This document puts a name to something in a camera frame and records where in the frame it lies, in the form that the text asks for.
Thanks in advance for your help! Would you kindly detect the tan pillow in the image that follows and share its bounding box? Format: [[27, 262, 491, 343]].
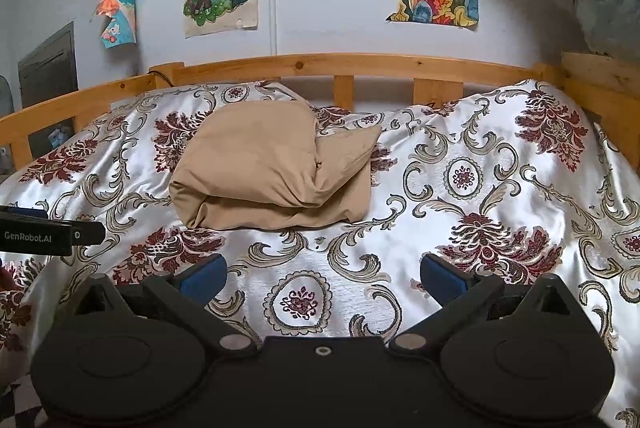
[[168, 99, 383, 230]]

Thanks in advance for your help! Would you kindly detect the wooden bed frame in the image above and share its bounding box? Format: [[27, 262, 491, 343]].
[[0, 51, 640, 174]]

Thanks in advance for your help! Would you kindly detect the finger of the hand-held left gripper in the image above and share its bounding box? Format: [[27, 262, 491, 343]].
[[0, 205, 107, 245]]

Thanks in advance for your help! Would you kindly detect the black cable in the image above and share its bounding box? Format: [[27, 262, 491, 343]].
[[147, 67, 174, 88]]

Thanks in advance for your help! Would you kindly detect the checkered cloth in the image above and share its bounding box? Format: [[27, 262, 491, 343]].
[[0, 375, 48, 428]]

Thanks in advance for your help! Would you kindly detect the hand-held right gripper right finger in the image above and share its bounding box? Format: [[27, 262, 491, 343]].
[[387, 252, 585, 356]]

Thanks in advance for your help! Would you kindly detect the orange-haired cartoon girl poster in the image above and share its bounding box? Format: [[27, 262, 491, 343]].
[[94, 0, 138, 50]]

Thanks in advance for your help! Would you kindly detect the floral satin blanket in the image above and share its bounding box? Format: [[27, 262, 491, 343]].
[[0, 78, 640, 428]]

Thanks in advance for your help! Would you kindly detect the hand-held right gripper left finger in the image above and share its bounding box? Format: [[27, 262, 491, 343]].
[[64, 252, 260, 356]]

